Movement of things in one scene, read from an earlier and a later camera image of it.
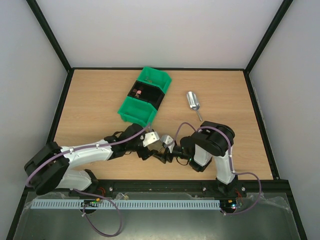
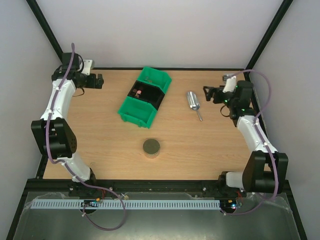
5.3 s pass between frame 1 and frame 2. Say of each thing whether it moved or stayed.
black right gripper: moved
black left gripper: moved
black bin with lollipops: stayed
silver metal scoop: stayed
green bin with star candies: stayed
